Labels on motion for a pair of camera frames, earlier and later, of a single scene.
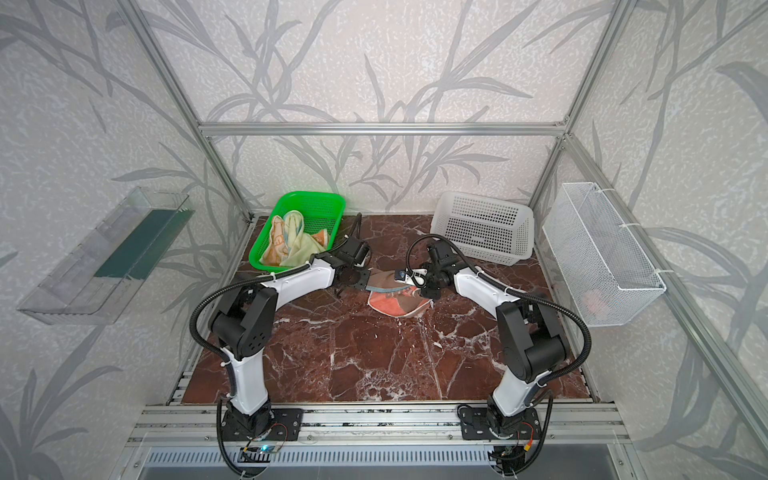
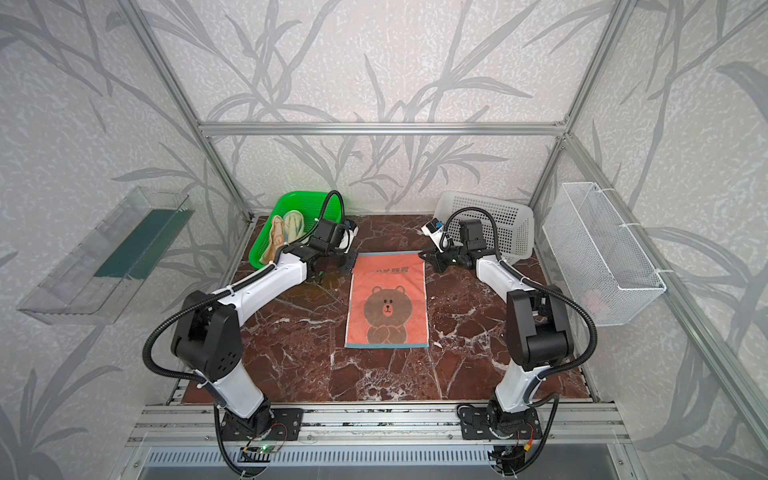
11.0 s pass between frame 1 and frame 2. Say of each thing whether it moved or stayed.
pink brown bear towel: moved
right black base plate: stayed
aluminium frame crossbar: stayed
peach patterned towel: stayed
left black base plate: stayed
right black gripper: moved
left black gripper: moved
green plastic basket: stayed
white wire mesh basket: stayed
